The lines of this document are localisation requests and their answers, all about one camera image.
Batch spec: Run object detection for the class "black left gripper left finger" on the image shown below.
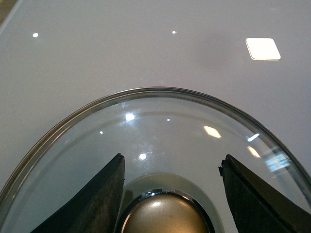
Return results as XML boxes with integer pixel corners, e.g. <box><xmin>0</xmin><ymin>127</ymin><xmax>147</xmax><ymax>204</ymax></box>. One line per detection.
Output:
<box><xmin>32</xmin><ymin>153</ymin><xmax>125</xmax><ymax>233</ymax></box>

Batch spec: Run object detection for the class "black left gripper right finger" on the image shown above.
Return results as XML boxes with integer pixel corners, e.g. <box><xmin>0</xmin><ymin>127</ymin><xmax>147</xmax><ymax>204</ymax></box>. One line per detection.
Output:
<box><xmin>219</xmin><ymin>154</ymin><xmax>311</xmax><ymax>233</ymax></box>

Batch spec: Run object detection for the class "glass pot lid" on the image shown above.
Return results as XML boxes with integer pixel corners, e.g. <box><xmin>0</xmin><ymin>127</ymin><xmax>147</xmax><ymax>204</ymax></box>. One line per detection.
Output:
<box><xmin>0</xmin><ymin>87</ymin><xmax>311</xmax><ymax>233</ymax></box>

